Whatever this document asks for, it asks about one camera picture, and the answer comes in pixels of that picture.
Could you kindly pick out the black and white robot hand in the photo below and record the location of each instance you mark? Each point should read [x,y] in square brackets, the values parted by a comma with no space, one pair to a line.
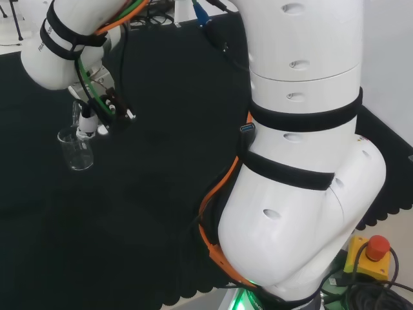
[87,124]

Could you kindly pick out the small clear glass beaker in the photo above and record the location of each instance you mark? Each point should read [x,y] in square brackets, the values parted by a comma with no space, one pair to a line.
[76,113]

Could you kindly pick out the clear glass beaker with spout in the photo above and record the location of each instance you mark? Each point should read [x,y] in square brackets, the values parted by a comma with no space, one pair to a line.
[79,155]

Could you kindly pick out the black bench cloth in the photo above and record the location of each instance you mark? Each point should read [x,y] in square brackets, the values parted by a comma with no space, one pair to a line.
[129,210]

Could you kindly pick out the black tripod legs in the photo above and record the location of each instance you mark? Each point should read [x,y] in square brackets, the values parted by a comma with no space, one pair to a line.
[17,26]

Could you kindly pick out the black adapter with blue plug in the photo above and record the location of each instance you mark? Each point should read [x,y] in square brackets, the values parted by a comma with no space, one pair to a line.
[213,32]

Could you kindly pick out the black plug with blue socket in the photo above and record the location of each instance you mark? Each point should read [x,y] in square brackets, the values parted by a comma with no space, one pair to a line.
[247,129]

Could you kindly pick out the green base board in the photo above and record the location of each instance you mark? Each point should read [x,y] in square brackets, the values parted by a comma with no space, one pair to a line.
[335,285]

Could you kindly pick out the yellow stop button box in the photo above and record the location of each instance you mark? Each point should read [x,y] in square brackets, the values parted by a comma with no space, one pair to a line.
[371,264]

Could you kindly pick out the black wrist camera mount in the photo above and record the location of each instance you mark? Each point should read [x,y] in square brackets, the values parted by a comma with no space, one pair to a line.
[117,111]

